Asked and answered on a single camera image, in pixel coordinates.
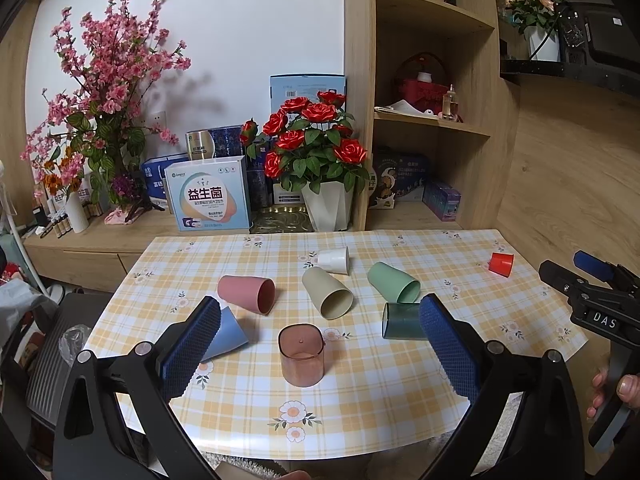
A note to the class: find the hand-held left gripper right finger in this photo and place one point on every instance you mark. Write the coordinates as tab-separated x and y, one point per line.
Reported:
450	347

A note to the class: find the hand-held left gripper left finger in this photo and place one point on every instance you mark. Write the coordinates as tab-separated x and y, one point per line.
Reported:
192	347

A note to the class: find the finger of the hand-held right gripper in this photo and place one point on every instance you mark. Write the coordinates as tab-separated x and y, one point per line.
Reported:
592	265
557	272

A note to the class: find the transparent pink cup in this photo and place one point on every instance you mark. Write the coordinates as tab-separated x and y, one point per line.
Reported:
301	360

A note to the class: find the blue cup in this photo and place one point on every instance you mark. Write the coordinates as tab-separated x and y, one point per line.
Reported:
227	337

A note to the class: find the transparent dark teal cup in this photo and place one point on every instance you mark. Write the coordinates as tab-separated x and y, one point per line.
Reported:
402	321

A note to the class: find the small red cup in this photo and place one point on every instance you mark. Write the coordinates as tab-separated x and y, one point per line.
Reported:
501	263

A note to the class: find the green cup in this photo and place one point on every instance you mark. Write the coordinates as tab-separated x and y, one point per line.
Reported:
392	281

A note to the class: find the beige cup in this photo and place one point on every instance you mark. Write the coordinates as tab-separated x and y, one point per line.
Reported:
325	292

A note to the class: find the white cup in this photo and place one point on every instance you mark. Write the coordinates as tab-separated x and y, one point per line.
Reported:
334	260

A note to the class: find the person's right hand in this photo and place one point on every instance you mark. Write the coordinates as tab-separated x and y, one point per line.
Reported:
629	385

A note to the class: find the yellow plaid tablecloth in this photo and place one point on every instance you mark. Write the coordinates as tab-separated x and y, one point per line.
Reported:
380	375

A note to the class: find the clear plastic bag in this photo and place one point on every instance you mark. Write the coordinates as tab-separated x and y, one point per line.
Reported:
75	342

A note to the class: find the purple box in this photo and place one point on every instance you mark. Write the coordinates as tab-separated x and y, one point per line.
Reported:
442	201

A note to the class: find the black ribbed chair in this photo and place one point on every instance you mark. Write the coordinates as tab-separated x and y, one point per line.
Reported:
55	355

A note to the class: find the wooden low cabinet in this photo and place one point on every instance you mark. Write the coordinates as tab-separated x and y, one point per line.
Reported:
85	257

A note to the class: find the gold tray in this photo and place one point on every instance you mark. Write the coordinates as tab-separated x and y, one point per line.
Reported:
277	220

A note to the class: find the tall dark blue box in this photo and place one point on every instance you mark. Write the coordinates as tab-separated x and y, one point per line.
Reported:
258	187

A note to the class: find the dark blue illustrated box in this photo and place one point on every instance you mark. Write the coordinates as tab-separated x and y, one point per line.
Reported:
400	180

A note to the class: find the white vase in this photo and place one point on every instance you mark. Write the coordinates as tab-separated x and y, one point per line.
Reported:
76	215

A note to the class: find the small white box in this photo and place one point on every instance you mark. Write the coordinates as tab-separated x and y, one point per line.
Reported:
287	195

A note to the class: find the row of small bottles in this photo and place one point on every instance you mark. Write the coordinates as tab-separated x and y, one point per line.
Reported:
55	222

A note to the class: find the white faceted flower pot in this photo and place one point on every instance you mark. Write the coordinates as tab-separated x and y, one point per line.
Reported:
327	207

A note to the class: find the glass perfume bottle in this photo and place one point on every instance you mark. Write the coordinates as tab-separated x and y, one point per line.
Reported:
451	105

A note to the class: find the dark blue patterned box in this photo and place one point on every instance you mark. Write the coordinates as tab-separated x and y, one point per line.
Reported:
229	141

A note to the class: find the red basket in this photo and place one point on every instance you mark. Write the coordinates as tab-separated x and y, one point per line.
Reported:
425	90

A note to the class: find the white round flower pot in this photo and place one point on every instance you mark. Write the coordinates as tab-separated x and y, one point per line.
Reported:
542	45

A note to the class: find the red artificial rose plant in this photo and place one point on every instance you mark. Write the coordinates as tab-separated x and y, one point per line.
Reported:
312	145

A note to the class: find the pink artificial rose plant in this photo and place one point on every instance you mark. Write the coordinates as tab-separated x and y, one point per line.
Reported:
535	5

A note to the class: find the pink artificial blossom branches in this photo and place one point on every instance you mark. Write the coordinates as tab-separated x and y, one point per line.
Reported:
105	85

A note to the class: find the light blue box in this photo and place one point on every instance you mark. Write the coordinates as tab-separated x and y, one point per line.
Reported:
297	89

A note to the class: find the wooden shelf unit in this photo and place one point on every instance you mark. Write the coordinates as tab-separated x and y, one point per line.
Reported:
360	60

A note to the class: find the white wall socket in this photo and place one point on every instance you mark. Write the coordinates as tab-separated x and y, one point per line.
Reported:
157	119

